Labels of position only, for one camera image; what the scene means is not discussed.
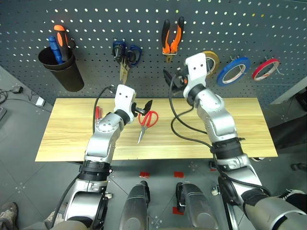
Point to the black power adapter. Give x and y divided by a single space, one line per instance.
17 89

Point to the yellow tape roll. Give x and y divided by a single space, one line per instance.
214 60

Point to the grey perforated pegboard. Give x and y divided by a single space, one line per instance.
96 19

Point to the orange black screwdriver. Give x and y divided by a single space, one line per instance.
62 39

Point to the dark rounded robot leg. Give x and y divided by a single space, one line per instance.
134 206
196 206

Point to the white small box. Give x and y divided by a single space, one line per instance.
40 101

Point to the grey worn shoe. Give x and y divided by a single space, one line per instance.
8 212

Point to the blue screwdriver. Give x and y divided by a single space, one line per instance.
54 49

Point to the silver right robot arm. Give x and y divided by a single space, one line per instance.
216 115

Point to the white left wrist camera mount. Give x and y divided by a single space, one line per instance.
124 95

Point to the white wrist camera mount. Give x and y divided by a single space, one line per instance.
124 95
196 68

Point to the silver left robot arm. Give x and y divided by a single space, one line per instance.
103 141

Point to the red floor tape mark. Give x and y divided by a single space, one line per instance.
144 174
178 174

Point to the blue tape roll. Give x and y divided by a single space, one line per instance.
224 73

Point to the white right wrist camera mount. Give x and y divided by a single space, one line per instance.
196 68

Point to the black cup holder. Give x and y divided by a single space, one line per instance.
68 76

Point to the red tape roll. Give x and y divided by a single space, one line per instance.
257 70

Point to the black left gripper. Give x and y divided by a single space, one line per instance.
138 109

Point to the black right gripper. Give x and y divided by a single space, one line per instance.
180 77

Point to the orange black pliers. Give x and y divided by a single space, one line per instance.
174 40

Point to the metal pliers bracket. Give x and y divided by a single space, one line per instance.
169 53

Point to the black white sneaker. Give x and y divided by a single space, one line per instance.
291 192

